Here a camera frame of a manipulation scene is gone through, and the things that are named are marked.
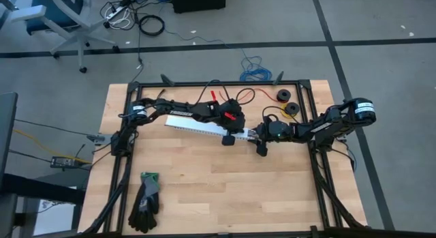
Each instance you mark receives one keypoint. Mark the black box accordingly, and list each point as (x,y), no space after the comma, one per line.
(197,1)

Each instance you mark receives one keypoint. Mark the black glove green cuff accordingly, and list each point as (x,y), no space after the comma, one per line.
(144,204)

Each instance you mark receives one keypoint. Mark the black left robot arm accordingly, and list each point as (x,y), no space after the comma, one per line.
(170,110)

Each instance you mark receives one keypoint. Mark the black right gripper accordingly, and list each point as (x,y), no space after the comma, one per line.
(276,132)

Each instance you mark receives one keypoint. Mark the black power adapter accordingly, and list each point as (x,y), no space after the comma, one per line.
(63,162)

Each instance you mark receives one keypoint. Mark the white power strip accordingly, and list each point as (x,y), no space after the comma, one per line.
(116,12)

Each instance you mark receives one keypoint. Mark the grey mesh office chair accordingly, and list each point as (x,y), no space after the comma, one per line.
(54,13)

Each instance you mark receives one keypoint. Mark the black side desk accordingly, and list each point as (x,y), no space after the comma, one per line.
(8,139)

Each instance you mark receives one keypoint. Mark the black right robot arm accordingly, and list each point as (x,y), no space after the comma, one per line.
(334,123)

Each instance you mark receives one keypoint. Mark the black safety glasses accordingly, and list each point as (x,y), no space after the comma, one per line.
(163,92)

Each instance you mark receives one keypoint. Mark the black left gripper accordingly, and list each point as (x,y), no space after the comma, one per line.
(231,117)

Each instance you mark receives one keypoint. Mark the long silver aluminium rail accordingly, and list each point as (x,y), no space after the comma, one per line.
(190,123)

